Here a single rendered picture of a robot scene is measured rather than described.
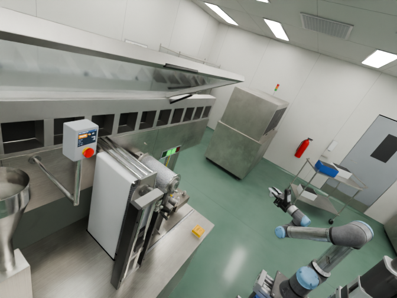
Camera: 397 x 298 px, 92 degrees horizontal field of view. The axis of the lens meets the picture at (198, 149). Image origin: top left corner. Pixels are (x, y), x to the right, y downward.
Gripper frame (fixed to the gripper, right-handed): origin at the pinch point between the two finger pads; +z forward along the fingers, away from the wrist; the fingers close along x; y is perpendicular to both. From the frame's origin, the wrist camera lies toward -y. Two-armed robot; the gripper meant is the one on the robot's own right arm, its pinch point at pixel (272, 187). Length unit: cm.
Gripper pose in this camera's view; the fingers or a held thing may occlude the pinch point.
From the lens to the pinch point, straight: 171.5
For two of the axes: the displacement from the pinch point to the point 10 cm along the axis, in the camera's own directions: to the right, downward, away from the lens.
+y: -2.1, 8.4, 5.0
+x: 8.7, -0.8, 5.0
